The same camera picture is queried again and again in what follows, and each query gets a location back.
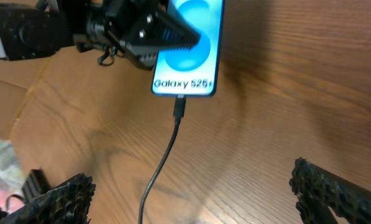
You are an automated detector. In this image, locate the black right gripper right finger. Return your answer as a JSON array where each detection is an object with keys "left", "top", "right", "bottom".
[{"left": 289, "top": 157, "right": 371, "bottom": 224}]

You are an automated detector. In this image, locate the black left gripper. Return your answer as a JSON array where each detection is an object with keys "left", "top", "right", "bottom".
[{"left": 73, "top": 0, "right": 200, "bottom": 70}]

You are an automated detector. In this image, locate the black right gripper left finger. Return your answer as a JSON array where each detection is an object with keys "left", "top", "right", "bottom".
[{"left": 0, "top": 173, "right": 96, "bottom": 224}]

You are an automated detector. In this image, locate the blue Galaxy S25+ smartphone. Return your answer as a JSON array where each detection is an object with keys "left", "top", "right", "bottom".
[{"left": 151, "top": 0, "right": 225, "bottom": 97}]

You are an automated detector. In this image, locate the black USB charging cable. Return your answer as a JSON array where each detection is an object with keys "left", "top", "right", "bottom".
[{"left": 138, "top": 95, "right": 187, "bottom": 224}]

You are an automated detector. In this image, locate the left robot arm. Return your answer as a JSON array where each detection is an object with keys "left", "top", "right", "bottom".
[{"left": 0, "top": 0, "right": 200, "bottom": 70}]

